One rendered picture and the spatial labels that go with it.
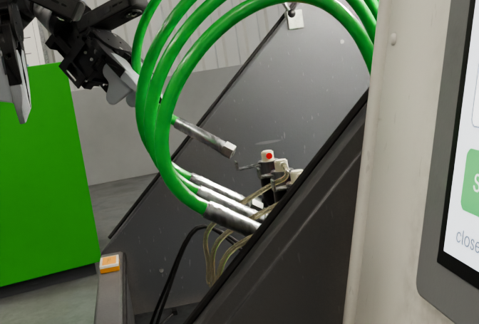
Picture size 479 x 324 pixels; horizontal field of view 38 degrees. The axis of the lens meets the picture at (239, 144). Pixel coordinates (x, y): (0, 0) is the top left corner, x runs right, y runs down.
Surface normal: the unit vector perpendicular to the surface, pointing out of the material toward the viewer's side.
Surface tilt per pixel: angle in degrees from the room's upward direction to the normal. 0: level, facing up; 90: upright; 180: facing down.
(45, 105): 90
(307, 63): 90
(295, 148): 90
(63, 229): 90
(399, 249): 76
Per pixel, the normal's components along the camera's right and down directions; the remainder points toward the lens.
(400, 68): -0.98, -0.07
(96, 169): 0.25, 0.11
